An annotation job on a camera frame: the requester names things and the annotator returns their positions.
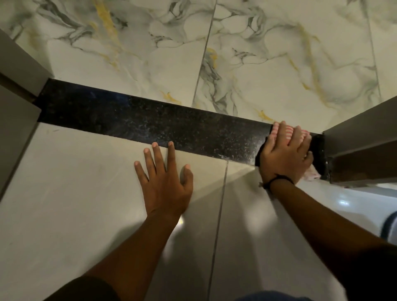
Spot person's left hand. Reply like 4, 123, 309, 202
134, 141, 194, 221

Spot person's right hand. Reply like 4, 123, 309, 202
259, 121, 314, 185

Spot pink striped white cleaning cloth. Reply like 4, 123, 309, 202
269, 122, 322, 182

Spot person's left forearm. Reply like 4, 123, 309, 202
83, 214, 184, 301

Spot person's right forearm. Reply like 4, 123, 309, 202
269, 179, 397, 270

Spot black wrist band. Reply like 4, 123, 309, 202
259, 174, 295, 195

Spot black granite door threshold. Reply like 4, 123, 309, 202
36, 78, 328, 181

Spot person's blue trousers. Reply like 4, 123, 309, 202
235, 290, 314, 301

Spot grey door frame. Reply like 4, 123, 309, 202
0, 29, 55, 200
322, 96, 397, 188

